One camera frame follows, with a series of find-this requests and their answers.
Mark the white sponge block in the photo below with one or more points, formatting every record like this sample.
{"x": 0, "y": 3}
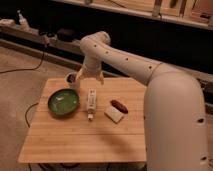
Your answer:
{"x": 114, "y": 114}

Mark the wooden table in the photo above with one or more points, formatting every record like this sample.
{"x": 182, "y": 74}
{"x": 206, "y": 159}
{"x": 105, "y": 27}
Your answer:
{"x": 75, "y": 139}

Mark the white spray bottle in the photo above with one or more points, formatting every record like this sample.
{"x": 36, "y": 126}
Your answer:
{"x": 23, "y": 22}

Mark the green ceramic bowl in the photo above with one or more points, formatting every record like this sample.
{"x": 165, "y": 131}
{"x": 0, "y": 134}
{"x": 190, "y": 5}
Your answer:
{"x": 63, "y": 102}

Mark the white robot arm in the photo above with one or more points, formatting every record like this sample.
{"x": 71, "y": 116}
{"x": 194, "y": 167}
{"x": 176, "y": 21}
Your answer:
{"x": 174, "y": 108}

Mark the brown oblong snack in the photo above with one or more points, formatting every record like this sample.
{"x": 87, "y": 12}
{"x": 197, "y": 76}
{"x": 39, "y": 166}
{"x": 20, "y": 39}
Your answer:
{"x": 122, "y": 108}

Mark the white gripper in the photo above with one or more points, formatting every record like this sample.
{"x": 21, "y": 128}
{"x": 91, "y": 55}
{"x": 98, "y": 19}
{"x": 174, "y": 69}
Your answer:
{"x": 91, "y": 68}

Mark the black device on ledge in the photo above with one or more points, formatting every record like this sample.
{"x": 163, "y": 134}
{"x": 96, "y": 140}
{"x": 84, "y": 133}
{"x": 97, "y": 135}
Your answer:
{"x": 66, "y": 35}

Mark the white tube bottle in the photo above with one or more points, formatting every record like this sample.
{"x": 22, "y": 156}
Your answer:
{"x": 91, "y": 104}

